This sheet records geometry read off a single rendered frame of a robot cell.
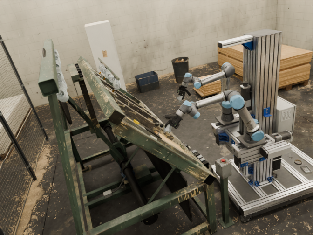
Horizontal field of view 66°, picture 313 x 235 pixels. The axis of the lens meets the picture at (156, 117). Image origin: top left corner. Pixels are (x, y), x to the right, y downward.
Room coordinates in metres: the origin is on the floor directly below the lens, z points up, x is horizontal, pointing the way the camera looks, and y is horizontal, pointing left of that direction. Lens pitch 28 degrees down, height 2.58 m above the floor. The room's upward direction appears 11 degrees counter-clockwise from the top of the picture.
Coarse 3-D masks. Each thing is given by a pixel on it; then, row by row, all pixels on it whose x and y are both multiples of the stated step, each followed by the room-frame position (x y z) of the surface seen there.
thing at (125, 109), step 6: (120, 84) 2.22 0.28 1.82; (108, 90) 2.14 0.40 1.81; (114, 90) 2.19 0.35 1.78; (114, 96) 2.17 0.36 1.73; (120, 102) 2.18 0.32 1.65; (126, 108) 2.19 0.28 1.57; (132, 114) 2.21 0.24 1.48; (138, 114) 2.22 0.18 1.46; (138, 120) 2.22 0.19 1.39; (144, 120) 2.24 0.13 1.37; (150, 126) 2.25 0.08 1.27; (156, 126) 2.27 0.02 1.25; (162, 132) 2.29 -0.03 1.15; (168, 132) 2.36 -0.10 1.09; (168, 138) 2.31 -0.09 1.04; (174, 138) 2.33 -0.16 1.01
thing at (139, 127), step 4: (124, 120) 1.83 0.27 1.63; (128, 120) 1.82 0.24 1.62; (132, 120) 1.88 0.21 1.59; (132, 124) 1.83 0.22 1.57; (136, 124) 1.84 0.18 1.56; (140, 128) 1.85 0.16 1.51; (144, 128) 1.89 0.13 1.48; (144, 132) 1.86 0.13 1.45; (148, 132) 1.87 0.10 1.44; (160, 140) 1.90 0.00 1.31; (164, 140) 1.95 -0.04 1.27; (168, 144) 1.92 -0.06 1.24; (172, 148) 1.93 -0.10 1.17; (176, 148) 1.94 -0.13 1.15; (180, 152) 1.95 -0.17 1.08; (184, 156) 1.96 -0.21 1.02; (188, 156) 1.97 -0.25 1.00; (192, 160) 1.99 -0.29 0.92
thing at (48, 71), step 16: (48, 48) 2.67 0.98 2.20; (48, 64) 1.88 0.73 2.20; (48, 80) 1.51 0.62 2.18; (48, 96) 1.47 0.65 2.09; (80, 112) 2.41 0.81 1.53; (64, 128) 3.43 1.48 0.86; (96, 128) 2.45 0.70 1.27; (64, 144) 1.46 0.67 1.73; (112, 144) 2.50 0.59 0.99; (64, 160) 1.43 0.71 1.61; (128, 160) 2.39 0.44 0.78; (80, 224) 1.42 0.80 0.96
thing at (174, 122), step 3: (177, 117) 1.91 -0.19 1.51; (180, 117) 1.89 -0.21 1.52; (171, 120) 1.90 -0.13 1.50; (174, 120) 1.91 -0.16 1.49; (177, 120) 1.88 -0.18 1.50; (180, 120) 1.88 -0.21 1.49; (171, 123) 1.89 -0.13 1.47; (174, 123) 1.87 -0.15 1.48; (177, 123) 1.87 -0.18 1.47; (174, 126) 1.87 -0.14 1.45
